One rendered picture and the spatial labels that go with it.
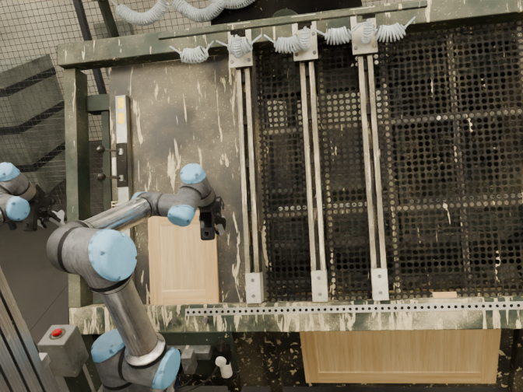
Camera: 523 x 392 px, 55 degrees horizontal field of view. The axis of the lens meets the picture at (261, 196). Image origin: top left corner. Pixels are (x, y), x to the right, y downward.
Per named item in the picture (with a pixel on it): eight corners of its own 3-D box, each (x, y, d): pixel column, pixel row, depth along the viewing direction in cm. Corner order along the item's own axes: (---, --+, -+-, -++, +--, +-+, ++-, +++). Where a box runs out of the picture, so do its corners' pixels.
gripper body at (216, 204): (226, 205, 179) (217, 186, 170) (222, 225, 174) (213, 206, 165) (205, 206, 181) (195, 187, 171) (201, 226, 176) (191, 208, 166)
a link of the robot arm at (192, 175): (173, 180, 154) (184, 159, 159) (184, 201, 163) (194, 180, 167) (196, 183, 152) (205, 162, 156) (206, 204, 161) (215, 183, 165)
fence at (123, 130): (125, 305, 225) (121, 306, 221) (119, 98, 231) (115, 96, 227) (135, 304, 224) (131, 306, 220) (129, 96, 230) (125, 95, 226)
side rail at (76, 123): (81, 304, 235) (68, 307, 224) (75, 75, 243) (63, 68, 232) (93, 303, 234) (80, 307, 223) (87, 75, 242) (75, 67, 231)
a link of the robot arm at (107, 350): (116, 354, 159) (104, 321, 153) (151, 362, 153) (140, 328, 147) (91, 383, 149) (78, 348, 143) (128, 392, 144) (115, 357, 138)
